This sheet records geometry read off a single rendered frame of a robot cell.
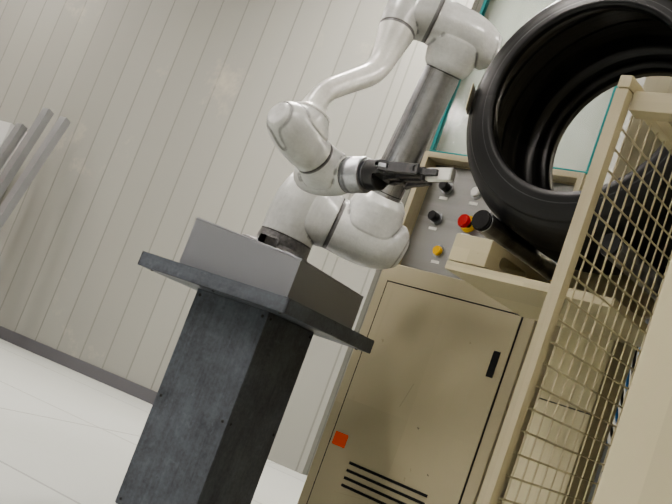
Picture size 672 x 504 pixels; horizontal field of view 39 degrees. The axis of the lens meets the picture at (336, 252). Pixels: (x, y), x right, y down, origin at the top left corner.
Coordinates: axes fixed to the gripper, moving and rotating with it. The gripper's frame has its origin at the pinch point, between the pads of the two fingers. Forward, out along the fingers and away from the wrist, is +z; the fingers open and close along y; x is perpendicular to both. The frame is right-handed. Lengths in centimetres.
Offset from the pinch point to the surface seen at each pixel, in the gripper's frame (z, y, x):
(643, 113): 70, -59, 16
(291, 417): -223, 236, 45
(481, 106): 14.5, -11.8, -10.5
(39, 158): -452, 180, -87
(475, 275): 21.2, -10.8, 26.0
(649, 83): 34, 26, -34
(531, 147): 12.8, 15.0, -13.1
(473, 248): 19.5, -10.9, 20.4
